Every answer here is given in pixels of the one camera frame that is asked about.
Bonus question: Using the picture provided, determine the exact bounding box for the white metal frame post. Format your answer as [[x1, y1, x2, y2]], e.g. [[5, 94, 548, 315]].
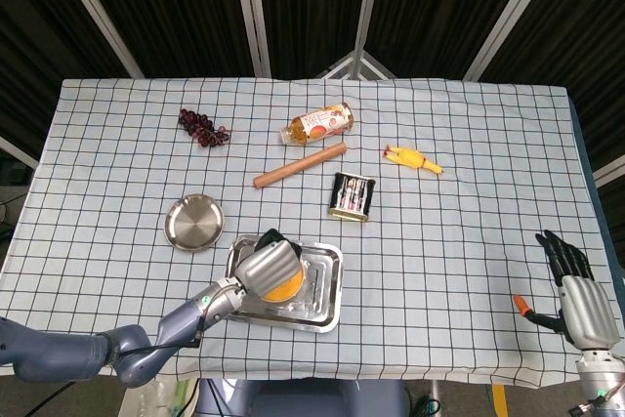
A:
[[229, 0, 272, 79], [47, 0, 146, 79], [352, 0, 385, 79], [462, 0, 566, 82]]

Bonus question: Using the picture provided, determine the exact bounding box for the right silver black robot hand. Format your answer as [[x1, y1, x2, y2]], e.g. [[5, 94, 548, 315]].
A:
[[512, 229, 620, 352]]

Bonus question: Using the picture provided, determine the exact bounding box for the yellow strip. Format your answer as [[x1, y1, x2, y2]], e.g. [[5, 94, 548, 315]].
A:
[[490, 383, 509, 417]]

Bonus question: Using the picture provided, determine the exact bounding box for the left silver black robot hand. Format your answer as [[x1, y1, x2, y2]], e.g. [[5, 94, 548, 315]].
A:
[[234, 229, 304, 296]]

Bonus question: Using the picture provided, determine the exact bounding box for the rectangular steel tray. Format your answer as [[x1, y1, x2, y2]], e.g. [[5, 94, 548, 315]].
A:
[[218, 234, 344, 334]]

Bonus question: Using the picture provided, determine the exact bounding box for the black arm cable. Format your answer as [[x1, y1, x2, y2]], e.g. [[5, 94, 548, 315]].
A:
[[116, 312, 206, 354]]

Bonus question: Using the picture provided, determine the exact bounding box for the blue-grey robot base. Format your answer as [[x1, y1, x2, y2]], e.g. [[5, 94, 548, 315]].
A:
[[194, 378, 409, 417]]

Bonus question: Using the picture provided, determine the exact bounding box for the bowl of yellow liquid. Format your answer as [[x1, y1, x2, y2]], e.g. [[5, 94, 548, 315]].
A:
[[261, 265, 307, 303]]

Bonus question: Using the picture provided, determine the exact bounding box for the wooden rolling pin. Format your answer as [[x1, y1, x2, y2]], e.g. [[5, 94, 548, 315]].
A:
[[252, 142, 349, 189]]

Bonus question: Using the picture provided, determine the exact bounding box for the black rectangular tin can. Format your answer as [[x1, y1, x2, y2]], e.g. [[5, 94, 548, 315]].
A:
[[326, 172, 376, 223]]

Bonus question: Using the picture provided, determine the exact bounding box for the dark red grape bunch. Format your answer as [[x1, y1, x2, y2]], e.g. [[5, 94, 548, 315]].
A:
[[178, 107, 232, 148]]

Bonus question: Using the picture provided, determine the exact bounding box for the blue checkered tablecloth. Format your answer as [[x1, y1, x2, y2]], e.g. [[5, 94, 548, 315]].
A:
[[0, 76, 625, 389]]

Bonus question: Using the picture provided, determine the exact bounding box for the yellow rubber chicken toy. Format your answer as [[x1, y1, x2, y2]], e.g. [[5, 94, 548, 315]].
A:
[[382, 144, 445, 176]]

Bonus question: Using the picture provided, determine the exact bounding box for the orange drink bottle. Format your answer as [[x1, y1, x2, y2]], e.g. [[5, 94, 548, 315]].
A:
[[279, 102, 354, 146]]

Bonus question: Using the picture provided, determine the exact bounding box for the round steel plate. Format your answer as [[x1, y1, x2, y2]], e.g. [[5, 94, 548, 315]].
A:
[[163, 193, 227, 253]]

